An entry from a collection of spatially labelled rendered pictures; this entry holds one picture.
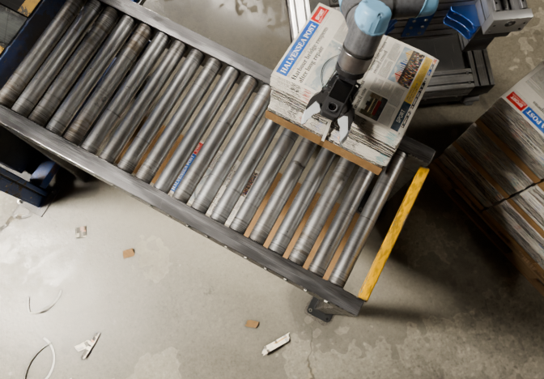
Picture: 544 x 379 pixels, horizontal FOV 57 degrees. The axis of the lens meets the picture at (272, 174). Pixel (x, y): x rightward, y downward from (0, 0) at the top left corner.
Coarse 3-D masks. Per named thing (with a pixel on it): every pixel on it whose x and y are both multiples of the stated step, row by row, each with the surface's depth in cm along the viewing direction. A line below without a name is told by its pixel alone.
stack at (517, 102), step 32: (512, 96) 154; (512, 128) 160; (448, 160) 209; (480, 160) 189; (448, 192) 229; (480, 192) 205; (512, 192) 185; (480, 224) 225; (512, 224) 201; (512, 256) 218
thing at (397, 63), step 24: (384, 48) 138; (408, 48) 138; (384, 72) 134; (408, 72) 135; (432, 72) 136; (360, 96) 130; (384, 96) 131; (408, 96) 131; (360, 120) 129; (384, 120) 128; (408, 120) 128; (336, 144) 144; (360, 144) 139; (384, 144) 133
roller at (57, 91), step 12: (108, 12) 164; (96, 24) 163; (108, 24) 165; (96, 36) 163; (84, 48) 161; (96, 48) 164; (72, 60) 160; (84, 60) 161; (60, 72) 160; (72, 72) 160; (60, 84) 158; (72, 84) 161; (48, 96) 157; (60, 96) 158; (36, 108) 156; (48, 108) 157; (36, 120) 155
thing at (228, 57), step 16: (112, 0) 166; (128, 0) 166; (144, 16) 164; (160, 16) 164; (176, 32) 163; (192, 32) 163; (192, 48) 163; (208, 48) 161; (224, 48) 161; (224, 64) 161; (240, 64) 160; (256, 64) 160; (240, 80) 167; (400, 144) 153; (416, 144) 153; (416, 160) 154
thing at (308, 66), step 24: (312, 24) 138; (336, 24) 139; (288, 48) 134; (312, 48) 135; (336, 48) 136; (288, 72) 131; (312, 72) 132; (288, 96) 136; (288, 120) 146; (312, 120) 141
